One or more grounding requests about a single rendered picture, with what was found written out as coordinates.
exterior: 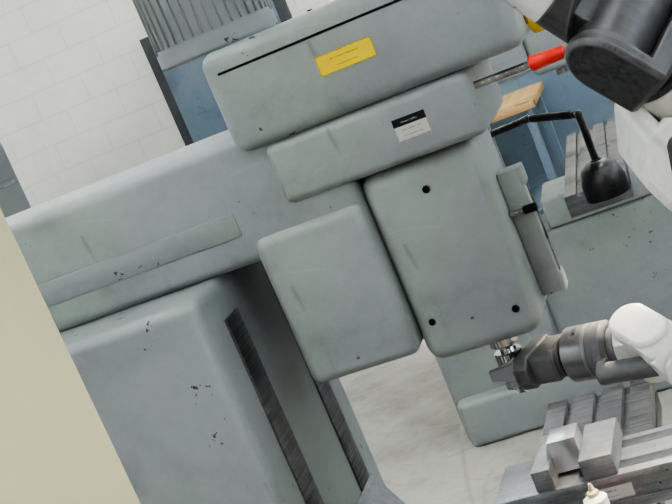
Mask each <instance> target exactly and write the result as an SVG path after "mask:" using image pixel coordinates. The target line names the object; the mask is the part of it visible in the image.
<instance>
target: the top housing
mask: <svg viewBox="0 0 672 504"><path fill-rule="evenodd" d="M530 29H531V28H530V26H529V24H528V23H527V24H526V22H525V20H524V17H523V15H522V14H521V13H520V12H519V11H517V10H516V9H514V8H512V7H511V6H510V5H508V4H507V3H505V2H504V1H502V0H334V1H332V2H329V3H327V4H325V5H322V6H320V7H318V8H315V9H313V10H312V8H311V9H309V10H307V12H306V13H303V14H301V15H299V16H296V17H294V18H291V19H289V20H287V21H284V22H282V23H280V24H277V25H275V26H273V27H271V28H268V29H266V30H264V31H261V32H259V33H256V34H254V35H252V36H249V37H247V38H245V39H242V40H240V41H238V42H235V43H233V44H231V45H228V46H226V47H223V48H221V49H219V50H216V51H214V52H212V53H210V54H208V55H207V56H206V58H205V59H204V61H203V71H204V74H205V76H206V78H207V81H208V83H209V85H210V88H211V90H212V92H213V95H214V97H215V99H216V102H217V104H218V106H219V109H220V111H221V113H222V116H223V118H224V120H225V123H226V125H227V127H228V129H229V132H230V134H231V136H232V139H233V141H234V143H235V145H236V146H237V147H238V148H239V149H241V150H243V151H251V150H254V149H257V148H259V147H262V146H264V145H267V144H270V143H272V142H275V141H277V140H280V139H282V138H285V137H288V136H290V135H293V134H295V133H298V132H301V131H303V130H306V129H308V128H311V127H313V126H316V125H319V124H321V123H324V122H326V121H329V120H332V119H334V118H337V117H339V116H342V115H345V114H347V113H350V112H352V111H355V110H357V109H360V108H363V107H365V106H368V105H370V104H373V103H375V102H378V101H381V100H383V99H386V98H388V97H391V96H393V95H396V94H399V93H401V92H404V91H406V90H409V89H411V88H414V87H417V86H419V85H422V84H424V83H427V82H429V81H432V80H435V79H437V78H440V77H442V76H445V75H447V74H450V73H453V72H455V71H458V70H460V69H463V68H465V67H468V66H471V65H473V64H476V63H478V62H481V61H484V60H486V59H489V58H491V57H494V56H496V55H499V54H502V53H504V52H507V51H509V50H512V49H514V48H516V47H518V46H519V45H520V43H521V42H522V41H523V39H524V38H525V37H526V35H527V34H528V32H529V31H530Z"/></svg>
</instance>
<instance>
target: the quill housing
mask: <svg viewBox="0 0 672 504"><path fill-rule="evenodd" d="M502 168H504V167H503V165H502V162H501V159H500V157H499V154H498V152H497V149H496V147H495V144H494V142H493V139H492V136H491V134H490V131H489V130H488V128H487V130H486V131H485V132H484V133H483V134H481V135H478V136H475V137H472V138H470V139H467V140H464V141H462V142H459V143H456V144H453V145H451V146H448V147H445V148H443V149H440V150H437V151H434V152H432V153H429V154H426V155H424V156H421V157H418V158H415V159H413V160H410V161H407V162H405V163H402V164H399V165H396V166H394V167H391V168H388V169H386V170H383V171H380V172H377V173H375V174H372V175H369V176H367V177H366V178H365V180H364V183H363V191H364V195H365V197H366V200H367V202H368V205H369V207H370V209H371V212H372V214H373V217H374V219H375V221H376V224H377V226H378V229H379V231H380V234H381V236H382V238H383V241H384V243H385V246H386V248H387V250H388V253H389V255H390V258H391V260H392V262H393V265H394V267H395V270H396V272H397V275H398V277H399V279H400V282H401V284H402V287H403V289H404V291H405V294H406V296H407V299H408V301H409V304H410V306H411V308H412V311H413V313H414V316H415V318H416V320H417V323H418V325H419V328H420V330H421V333H422V335H423V337H424V340H425V342H426V345H427V347H428V349H429V350H430V352H431V353H433V354H434V355H436V356H438V357H442V358H445V357H451V356H454V355H457V354H460V353H464V352H467V351H470V350H473V349H476V348H480V347H483V346H486V345H489V344H493V343H496V342H499V341H502V340H505V339H509V338H512V337H515V336H518V335H522V334H525V333H528V332H530V331H532V330H534V329H535V328H536V327H537V326H538V325H539V324H540V322H541V319H542V315H543V310H544V306H545V302H546V297H547V295H546V296H543V295H542V292H541V290H540V287H539V285H538V282H537V280H536V277H535V275H534V272H533V269H532V267H531V264H530V262H529V259H528V257H527V254H526V252H525V249H524V246H523V244H522V241H521V239H520V236H519V234H518V231H517V229H516V226H515V223H514V221H513V218H510V217H509V214H508V213H509V212H510V211H509V208H508V206H507V203H506V201H505V198H504V195H503V193H502V190H501V188H500V185H499V183H498V180H497V178H496V175H497V173H498V171H499V170H500V169H502Z"/></svg>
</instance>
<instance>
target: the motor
mask: <svg viewBox="0 0 672 504"><path fill-rule="evenodd" d="M132 2H133V4H134V6H135V8H136V11H137V13H138V15H139V18H140V20H141V22H142V24H143V27H144V29H145V31H146V33H147V36H148V38H149V40H150V43H151V45H152V47H153V49H154V52H155V54H156V53H158V55H159V57H157V60H158V62H159V64H160V66H161V69H162V70H165V71H169V70H171V69H174V68H176V67H178V66H181V65H183V64H186V63H188V62H190V61H193V60H195V59H197V58H200V57H202V56H204V55H207V54H209V53H212V52H214V51H216V50H219V49H221V48H223V47H226V46H228V45H231V44H233V43H235V42H238V41H240V40H242V39H245V38H247V37H249V36H252V35H254V34H256V33H259V32H261V31H264V30H266V29H268V28H271V27H273V26H275V25H276V22H278V21H277V19H276V16H275V14H274V11H273V9H270V8H269V7H268V6H270V3H269V0H132Z"/></svg>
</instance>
